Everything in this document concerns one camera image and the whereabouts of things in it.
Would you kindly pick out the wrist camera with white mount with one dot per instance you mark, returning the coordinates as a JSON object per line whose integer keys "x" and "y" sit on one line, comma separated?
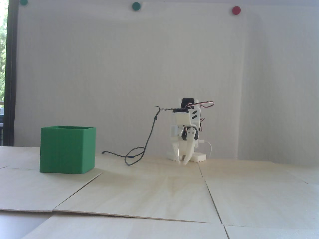
{"x": 180, "y": 118}

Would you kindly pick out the red round magnet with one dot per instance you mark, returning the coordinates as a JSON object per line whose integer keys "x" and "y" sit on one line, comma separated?
{"x": 236, "y": 10}

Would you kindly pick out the dark window frame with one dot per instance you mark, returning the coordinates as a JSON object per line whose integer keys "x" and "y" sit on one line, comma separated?
{"x": 11, "y": 74}

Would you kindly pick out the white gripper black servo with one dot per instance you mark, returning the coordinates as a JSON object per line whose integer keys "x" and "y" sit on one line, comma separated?
{"x": 191, "y": 136}

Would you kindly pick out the green round magnet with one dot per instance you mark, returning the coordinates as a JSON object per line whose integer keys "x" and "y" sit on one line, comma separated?
{"x": 24, "y": 2}
{"x": 136, "y": 6}

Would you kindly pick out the red white black servo wiring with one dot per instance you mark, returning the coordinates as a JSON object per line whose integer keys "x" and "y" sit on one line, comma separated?
{"x": 206, "y": 102}

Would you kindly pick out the white paper backdrop sheet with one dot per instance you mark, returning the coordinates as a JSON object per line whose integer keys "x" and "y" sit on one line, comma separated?
{"x": 74, "y": 74}

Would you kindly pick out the green box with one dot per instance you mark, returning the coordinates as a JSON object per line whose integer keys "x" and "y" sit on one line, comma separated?
{"x": 62, "y": 149}

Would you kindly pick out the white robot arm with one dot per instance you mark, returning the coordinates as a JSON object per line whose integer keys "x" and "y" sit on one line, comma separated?
{"x": 199, "y": 157}

